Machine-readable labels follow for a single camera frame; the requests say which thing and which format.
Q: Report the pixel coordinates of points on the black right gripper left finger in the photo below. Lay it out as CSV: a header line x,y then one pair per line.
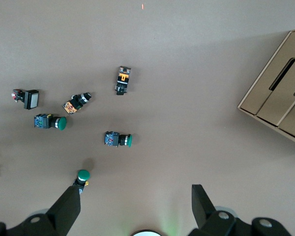
x,y
59,216

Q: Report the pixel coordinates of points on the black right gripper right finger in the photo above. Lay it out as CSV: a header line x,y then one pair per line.
x,y
211,221

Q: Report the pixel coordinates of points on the green mushroom push button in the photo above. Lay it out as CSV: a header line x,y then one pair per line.
x,y
83,175
61,123
127,140

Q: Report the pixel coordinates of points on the brown paper table cover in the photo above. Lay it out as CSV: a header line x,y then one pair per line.
x,y
186,123

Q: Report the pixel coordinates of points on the black square push button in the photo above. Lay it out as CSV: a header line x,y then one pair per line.
x,y
30,99

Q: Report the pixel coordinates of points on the brown cardboard drawer box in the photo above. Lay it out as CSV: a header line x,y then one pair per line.
x,y
273,103

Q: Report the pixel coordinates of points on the black selector switch orange block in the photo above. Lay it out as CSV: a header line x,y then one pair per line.
x,y
123,77
72,106

